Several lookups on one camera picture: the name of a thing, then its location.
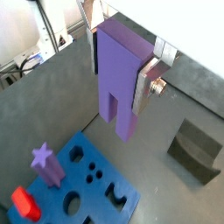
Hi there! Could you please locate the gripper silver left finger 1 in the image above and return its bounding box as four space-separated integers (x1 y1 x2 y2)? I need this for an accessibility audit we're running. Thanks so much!
76 0 104 74

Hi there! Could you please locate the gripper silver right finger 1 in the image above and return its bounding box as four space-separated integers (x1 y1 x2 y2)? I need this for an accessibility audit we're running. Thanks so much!
132 37 179 116

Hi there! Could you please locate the purple double-square block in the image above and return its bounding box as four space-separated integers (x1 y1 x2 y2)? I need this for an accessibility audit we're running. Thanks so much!
97 17 153 142

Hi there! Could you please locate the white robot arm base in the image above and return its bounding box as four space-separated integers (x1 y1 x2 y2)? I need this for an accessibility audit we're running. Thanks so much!
14 0 74 73

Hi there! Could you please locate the blue shape-sorter board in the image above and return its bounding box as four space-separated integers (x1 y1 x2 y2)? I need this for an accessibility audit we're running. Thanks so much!
6 130 142 224

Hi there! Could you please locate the purple star peg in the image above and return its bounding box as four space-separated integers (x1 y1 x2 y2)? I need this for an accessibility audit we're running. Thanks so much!
31 142 66 188

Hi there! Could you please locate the red hexagon peg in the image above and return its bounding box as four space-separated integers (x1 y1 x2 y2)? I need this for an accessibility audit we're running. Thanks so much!
11 186 41 222

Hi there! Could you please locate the black cable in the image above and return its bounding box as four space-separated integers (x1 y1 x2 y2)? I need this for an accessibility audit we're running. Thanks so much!
0 56 38 81

